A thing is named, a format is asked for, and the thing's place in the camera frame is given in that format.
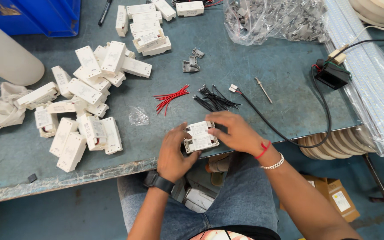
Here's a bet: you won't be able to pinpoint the person's left hand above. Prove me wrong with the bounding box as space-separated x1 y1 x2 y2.
157 122 202 183

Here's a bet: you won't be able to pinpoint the person's right hand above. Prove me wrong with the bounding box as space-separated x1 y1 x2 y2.
205 111 267 157

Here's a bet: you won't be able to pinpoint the white driver box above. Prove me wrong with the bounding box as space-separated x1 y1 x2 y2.
183 121 220 154

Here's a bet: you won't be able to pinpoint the black wristwatch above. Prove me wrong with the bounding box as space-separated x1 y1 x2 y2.
143 170 176 195

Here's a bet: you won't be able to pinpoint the person's sandalled foot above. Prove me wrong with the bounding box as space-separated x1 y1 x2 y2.
205 153 231 187

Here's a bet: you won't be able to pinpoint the metal screwdriver bit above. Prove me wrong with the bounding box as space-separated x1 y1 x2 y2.
254 77 273 104

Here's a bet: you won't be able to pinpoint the white boxes under table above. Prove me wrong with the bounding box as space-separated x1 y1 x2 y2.
171 176 220 214

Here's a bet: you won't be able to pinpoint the small clear plastic wrapper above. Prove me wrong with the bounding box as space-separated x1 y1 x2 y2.
128 106 150 126

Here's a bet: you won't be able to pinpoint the person's blue jeans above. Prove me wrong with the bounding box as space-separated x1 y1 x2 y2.
117 152 280 240

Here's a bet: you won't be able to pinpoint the row of beige tape rolls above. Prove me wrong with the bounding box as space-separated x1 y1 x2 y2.
298 126 376 160

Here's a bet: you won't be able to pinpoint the pile of white driver boxes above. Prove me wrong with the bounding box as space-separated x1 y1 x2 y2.
15 41 153 173

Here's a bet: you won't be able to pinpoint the black meter box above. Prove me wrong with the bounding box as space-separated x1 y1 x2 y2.
314 59 351 90

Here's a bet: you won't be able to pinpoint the brown cardboard box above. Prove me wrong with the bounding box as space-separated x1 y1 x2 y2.
280 174 361 223

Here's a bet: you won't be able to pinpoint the clear bag of grey clips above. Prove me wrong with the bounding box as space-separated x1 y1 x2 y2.
224 0 330 46

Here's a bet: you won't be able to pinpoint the beige terminal block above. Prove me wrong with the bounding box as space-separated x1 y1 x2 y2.
328 49 347 66

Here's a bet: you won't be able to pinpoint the row of stacked white drivers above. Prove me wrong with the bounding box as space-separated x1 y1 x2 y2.
115 0 205 57

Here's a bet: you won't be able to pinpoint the LED strips in clear plastic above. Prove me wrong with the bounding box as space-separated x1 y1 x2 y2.
323 0 384 157

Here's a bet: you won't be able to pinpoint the metal table leg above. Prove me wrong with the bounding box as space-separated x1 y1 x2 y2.
361 153 384 204

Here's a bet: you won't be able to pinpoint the black marker pen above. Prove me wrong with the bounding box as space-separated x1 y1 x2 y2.
98 0 113 27

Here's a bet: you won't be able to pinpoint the large white roll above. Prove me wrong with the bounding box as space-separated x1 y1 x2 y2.
349 0 384 28

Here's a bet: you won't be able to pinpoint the blue plastic crate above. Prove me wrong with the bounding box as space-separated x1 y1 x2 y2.
0 0 81 37

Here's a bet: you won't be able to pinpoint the white plastic bottle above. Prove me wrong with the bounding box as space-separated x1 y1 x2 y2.
0 19 45 86

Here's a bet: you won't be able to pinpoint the red thread bracelet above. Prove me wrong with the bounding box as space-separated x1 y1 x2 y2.
254 140 272 160

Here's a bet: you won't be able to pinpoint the bundle of black wires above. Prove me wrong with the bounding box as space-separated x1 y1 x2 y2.
192 84 241 112

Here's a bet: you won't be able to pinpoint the silver chain bracelet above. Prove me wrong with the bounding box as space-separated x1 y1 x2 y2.
259 152 285 171

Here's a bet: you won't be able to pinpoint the bundle of red wires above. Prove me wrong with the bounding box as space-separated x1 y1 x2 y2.
152 84 191 117

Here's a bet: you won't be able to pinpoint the black cable with white connector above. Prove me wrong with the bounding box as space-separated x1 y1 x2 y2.
229 65 333 149

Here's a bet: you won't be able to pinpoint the red and black wire ends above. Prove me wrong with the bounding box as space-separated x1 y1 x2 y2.
171 0 224 8

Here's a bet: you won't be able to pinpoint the thin black cable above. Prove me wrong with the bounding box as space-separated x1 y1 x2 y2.
327 39 384 62

